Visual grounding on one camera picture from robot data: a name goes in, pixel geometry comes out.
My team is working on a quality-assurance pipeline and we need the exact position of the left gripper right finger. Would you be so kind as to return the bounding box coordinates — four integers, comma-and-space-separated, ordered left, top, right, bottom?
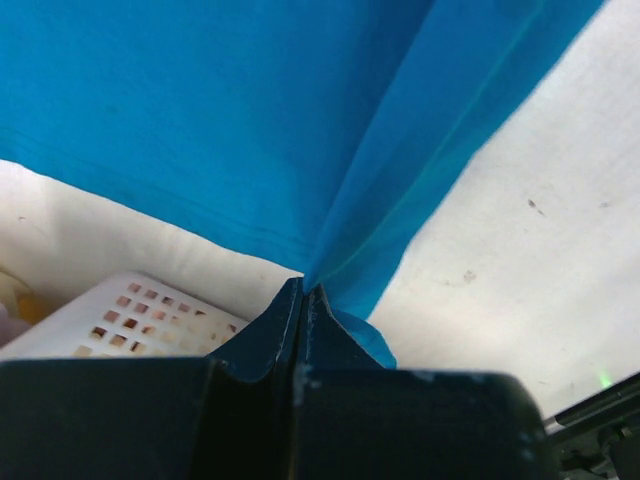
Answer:
294, 287, 558, 479

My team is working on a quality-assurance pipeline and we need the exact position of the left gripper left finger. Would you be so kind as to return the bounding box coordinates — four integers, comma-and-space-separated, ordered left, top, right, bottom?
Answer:
1, 279, 302, 479

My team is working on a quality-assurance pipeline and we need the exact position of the bright blue t shirt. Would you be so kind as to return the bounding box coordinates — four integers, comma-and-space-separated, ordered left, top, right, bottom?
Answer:
1, 1, 600, 368

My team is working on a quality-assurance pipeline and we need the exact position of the white perforated plastic basket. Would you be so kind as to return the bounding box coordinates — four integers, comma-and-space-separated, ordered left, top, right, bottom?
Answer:
1, 273, 248, 360

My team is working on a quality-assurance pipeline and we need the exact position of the pale yellow t shirt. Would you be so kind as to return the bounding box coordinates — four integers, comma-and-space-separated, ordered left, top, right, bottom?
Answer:
1, 271, 42, 325

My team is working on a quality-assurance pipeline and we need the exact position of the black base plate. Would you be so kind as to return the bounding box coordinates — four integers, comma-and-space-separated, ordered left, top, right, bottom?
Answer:
545, 374, 639, 480

